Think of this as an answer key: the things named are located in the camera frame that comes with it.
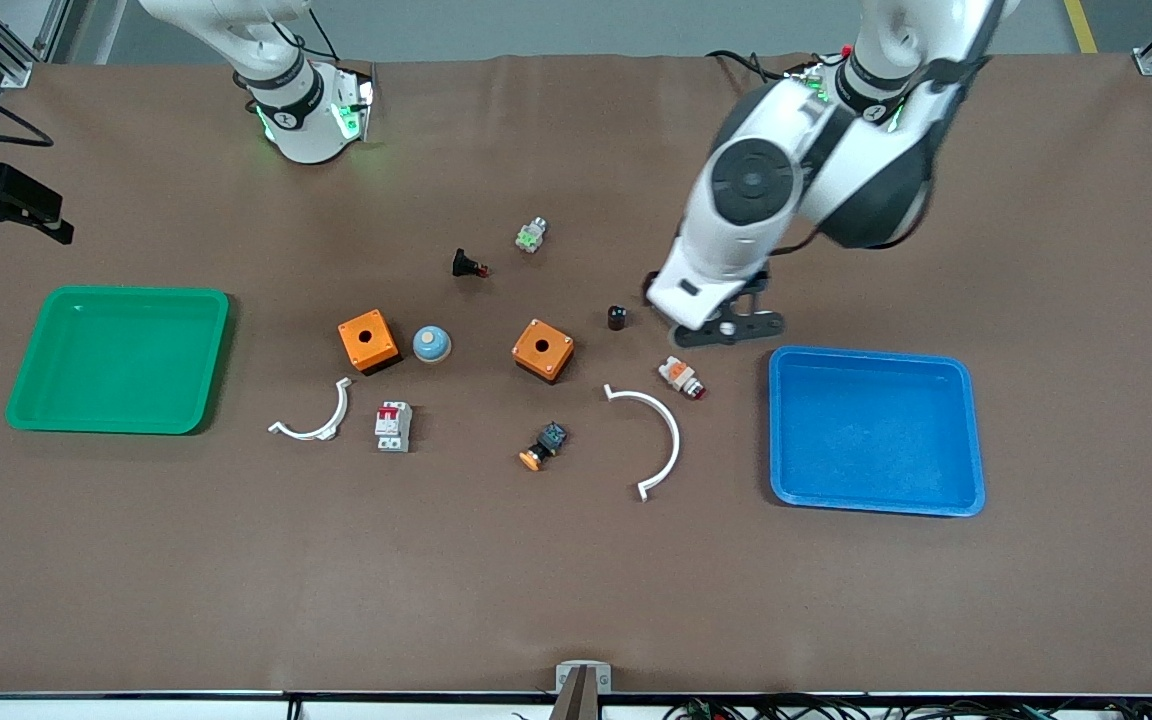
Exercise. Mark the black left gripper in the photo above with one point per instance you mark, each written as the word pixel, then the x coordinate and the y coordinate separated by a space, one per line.
pixel 757 282

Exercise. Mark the small metal ball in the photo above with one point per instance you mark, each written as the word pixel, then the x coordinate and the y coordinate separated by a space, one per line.
pixel 617 318

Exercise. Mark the white red circuit breaker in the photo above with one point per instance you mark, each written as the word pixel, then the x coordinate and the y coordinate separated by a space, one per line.
pixel 393 427

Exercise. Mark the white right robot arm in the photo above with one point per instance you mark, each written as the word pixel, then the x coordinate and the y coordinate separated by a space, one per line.
pixel 301 120

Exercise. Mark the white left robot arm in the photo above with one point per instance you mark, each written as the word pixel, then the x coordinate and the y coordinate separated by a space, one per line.
pixel 756 180

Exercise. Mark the large white pipe clamp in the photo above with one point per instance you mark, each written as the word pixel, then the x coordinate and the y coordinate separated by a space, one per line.
pixel 672 432

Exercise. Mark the orange button box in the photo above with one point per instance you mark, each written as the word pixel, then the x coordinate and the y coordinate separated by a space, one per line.
pixel 542 350
pixel 368 340

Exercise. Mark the orange black push button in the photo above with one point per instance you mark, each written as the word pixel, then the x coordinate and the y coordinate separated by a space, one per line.
pixel 546 442

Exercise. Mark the blue plastic tray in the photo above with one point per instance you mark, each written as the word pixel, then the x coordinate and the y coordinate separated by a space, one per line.
pixel 876 432

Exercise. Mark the black red push button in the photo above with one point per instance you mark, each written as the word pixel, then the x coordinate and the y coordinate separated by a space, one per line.
pixel 466 264

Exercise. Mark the blue dome buzzer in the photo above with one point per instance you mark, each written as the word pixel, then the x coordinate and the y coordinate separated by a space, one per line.
pixel 432 344

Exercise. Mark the brown table mat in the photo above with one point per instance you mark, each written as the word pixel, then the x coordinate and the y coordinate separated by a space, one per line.
pixel 536 580

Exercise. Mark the small white pipe clamp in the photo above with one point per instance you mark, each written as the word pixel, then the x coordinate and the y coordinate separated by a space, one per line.
pixel 334 418

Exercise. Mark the green plastic tray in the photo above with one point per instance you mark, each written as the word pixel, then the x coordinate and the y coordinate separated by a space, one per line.
pixel 116 360

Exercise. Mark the red indicator lamp switch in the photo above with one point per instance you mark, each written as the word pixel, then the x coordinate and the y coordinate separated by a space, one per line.
pixel 680 376

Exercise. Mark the green white small switch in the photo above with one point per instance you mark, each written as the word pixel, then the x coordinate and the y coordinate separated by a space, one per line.
pixel 531 235

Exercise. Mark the grey metal table bracket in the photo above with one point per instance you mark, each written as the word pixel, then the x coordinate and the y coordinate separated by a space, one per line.
pixel 581 685

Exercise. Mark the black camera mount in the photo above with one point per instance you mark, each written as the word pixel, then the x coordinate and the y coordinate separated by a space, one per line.
pixel 6 200

